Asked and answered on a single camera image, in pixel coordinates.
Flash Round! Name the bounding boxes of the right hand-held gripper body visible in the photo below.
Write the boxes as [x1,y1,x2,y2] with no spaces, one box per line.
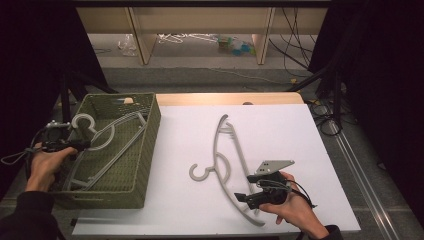
[244,159,296,210]

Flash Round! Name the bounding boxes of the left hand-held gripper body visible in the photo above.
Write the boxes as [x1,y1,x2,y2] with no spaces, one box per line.
[41,120,73,153]

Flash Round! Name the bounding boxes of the grey plastic clothes hanger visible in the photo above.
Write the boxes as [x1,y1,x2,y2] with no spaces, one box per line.
[188,114,267,228]
[64,112,148,193]
[63,112,148,193]

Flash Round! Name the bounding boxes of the green woven basket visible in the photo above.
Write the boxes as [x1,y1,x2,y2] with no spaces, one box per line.
[49,92,162,210]

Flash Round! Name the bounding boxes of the person's right hand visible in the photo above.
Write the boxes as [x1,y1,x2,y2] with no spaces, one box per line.
[259,171,329,239]

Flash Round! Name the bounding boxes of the person's left hand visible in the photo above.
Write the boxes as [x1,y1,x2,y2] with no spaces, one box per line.
[25,143,78,193]

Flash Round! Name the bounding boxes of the black metal stand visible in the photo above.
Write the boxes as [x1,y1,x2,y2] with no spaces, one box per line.
[286,63,344,125]
[59,71,119,134]

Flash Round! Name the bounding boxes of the white table sheet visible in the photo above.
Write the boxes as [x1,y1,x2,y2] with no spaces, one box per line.
[71,103,362,236]

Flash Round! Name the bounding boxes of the black curtain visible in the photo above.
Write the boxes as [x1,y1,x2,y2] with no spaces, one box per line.
[308,0,424,228]
[0,0,109,201]

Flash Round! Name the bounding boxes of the light wooden table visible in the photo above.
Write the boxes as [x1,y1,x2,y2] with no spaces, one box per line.
[155,92,305,107]

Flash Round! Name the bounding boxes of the clear plastic bag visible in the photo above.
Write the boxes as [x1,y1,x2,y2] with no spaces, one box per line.
[117,33,138,57]

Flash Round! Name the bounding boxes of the colourful plastic toys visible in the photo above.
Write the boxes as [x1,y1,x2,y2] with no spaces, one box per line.
[217,34,256,57]

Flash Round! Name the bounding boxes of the right hand-held gripper cable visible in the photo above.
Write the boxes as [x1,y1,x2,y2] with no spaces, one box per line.
[288,179,318,209]

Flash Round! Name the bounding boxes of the hand-held gripper cable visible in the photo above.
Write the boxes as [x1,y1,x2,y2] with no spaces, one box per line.
[288,179,318,209]
[0,128,48,167]

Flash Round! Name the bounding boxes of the left hand-held gripper cable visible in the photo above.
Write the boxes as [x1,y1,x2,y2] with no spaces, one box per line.
[0,128,48,167]

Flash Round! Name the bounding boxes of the coiled black floor cables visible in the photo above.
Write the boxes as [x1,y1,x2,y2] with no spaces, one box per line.
[306,98,344,137]

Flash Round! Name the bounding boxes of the white wire hangers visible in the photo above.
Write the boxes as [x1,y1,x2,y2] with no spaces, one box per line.
[157,32,219,45]

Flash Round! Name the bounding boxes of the hanging black cables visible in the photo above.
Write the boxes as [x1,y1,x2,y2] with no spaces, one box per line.
[268,8,318,69]

